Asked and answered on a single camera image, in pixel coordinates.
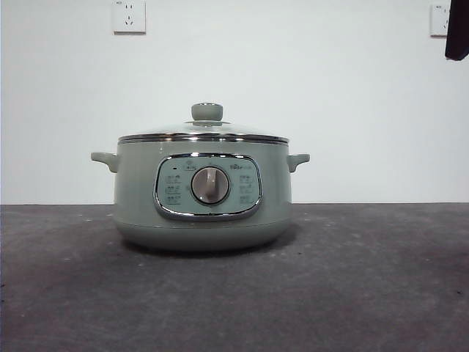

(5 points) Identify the glass lid with green knob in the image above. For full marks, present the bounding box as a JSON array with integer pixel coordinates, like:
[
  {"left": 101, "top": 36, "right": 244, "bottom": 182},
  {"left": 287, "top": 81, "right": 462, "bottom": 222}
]
[{"left": 117, "top": 103, "right": 289, "bottom": 143}]

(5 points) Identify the sage green electric pot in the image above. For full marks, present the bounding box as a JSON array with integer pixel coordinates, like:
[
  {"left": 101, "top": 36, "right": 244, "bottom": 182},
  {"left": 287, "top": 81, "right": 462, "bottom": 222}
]
[{"left": 90, "top": 136, "right": 311, "bottom": 252}]

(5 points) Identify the white wall socket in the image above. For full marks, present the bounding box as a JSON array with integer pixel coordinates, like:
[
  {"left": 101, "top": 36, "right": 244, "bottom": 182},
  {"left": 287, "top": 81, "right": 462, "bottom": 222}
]
[
  {"left": 112, "top": 0, "right": 147, "bottom": 36},
  {"left": 429, "top": 4, "right": 449, "bottom": 37}
]

